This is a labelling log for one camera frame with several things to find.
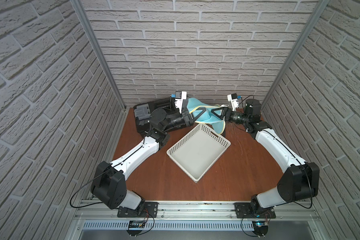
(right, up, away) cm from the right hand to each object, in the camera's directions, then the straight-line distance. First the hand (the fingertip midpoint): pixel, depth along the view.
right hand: (216, 111), depth 77 cm
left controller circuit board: (-41, -58, -6) cm, 71 cm away
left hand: (-8, 0, -18) cm, 19 cm away
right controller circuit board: (+20, -56, -8) cm, 60 cm away
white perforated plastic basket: (-8, -24, +17) cm, 30 cm away
